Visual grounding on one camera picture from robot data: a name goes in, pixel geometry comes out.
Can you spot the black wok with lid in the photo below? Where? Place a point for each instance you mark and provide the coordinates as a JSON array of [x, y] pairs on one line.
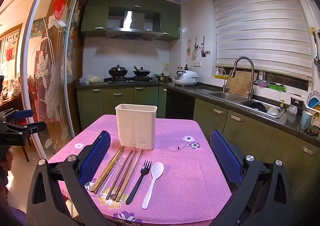
[[117, 71]]

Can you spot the black built-in appliance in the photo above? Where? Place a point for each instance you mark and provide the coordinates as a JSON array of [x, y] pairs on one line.
[[180, 103]]

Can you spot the purple container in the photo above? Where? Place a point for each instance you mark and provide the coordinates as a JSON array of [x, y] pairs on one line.
[[262, 83]]

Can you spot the steel double sink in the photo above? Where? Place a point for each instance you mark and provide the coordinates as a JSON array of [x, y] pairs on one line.
[[225, 96]]

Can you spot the white window blind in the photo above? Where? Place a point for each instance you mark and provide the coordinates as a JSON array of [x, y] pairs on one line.
[[260, 28]]

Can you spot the tall steel faucet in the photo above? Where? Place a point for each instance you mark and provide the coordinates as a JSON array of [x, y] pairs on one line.
[[251, 76]]

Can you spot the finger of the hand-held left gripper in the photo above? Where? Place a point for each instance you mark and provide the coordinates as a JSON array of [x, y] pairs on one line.
[[32, 128], [22, 114]]

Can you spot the plastic bag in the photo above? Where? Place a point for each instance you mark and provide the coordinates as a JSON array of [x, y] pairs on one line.
[[93, 79]]

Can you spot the gas stove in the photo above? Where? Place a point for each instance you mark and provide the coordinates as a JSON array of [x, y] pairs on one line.
[[130, 80]]

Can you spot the hanging spatula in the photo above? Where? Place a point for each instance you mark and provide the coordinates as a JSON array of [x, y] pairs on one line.
[[195, 52]]

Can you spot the green wall cabinet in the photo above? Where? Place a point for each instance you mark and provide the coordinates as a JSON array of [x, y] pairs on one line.
[[96, 16]]

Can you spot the row of wooden chopsticks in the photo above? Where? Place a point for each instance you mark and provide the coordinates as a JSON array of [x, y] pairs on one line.
[[125, 171]]

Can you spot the black pan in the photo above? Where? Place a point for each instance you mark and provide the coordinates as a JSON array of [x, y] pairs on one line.
[[258, 107]]

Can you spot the hanging steel ladle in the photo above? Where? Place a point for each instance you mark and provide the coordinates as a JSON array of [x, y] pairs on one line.
[[316, 60]]

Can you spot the steel range hood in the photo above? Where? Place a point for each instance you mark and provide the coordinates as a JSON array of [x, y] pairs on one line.
[[133, 23]]

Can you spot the wall poster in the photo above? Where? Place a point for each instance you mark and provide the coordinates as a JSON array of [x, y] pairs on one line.
[[10, 51]]

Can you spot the small steel pot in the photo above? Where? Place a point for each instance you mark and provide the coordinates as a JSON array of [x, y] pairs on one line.
[[162, 77]]

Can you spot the light blue cup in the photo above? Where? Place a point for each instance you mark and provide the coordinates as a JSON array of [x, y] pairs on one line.
[[306, 121]]

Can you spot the white slotted utensil holder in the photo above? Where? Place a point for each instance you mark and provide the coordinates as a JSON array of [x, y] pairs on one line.
[[136, 121]]

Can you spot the white plastic spoon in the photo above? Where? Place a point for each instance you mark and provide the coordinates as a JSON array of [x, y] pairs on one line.
[[157, 169]]

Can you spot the white bowl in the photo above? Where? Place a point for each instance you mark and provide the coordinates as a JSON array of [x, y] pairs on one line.
[[272, 111]]

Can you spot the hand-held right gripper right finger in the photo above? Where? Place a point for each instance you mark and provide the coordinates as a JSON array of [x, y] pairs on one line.
[[225, 156]]

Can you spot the wooden chair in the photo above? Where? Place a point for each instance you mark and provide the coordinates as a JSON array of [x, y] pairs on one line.
[[27, 150]]

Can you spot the yellow tray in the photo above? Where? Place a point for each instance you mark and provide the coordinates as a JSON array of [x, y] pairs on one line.
[[220, 76]]

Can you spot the white rice cooker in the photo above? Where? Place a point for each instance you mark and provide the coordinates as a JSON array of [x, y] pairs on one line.
[[185, 77]]

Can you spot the green base cabinet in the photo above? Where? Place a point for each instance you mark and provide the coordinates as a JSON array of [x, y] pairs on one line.
[[250, 136], [90, 106]]

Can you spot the dish rack with plates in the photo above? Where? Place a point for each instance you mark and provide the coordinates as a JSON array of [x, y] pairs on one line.
[[313, 103]]

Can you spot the green container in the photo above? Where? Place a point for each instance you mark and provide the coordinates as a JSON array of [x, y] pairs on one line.
[[277, 87]]

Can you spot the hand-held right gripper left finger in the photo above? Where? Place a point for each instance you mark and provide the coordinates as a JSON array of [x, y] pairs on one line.
[[96, 156]]

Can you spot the black plastic fork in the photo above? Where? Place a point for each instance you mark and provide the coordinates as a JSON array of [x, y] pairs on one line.
[[140, 181]]

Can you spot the pink floral tablecloth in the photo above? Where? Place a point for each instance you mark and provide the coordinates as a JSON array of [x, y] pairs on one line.
[[175, 178]]

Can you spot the wooden cutting board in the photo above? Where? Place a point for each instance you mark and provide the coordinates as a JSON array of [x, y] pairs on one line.
[[240, 82]]

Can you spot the dark granite countertop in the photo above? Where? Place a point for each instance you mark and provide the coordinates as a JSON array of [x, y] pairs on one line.
[[190, 90]]

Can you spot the clear plastic spoon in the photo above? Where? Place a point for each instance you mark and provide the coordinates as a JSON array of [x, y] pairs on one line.
[[120, 161]]

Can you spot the flower print glass sliding door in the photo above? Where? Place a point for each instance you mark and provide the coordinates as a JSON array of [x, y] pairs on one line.
[[57, 66]]

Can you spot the hanging black utensil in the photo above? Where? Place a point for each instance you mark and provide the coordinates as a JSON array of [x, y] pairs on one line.
[[203, 51]]

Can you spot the small steel faucet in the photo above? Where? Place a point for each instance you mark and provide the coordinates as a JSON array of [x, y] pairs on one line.
[[225, 83]]

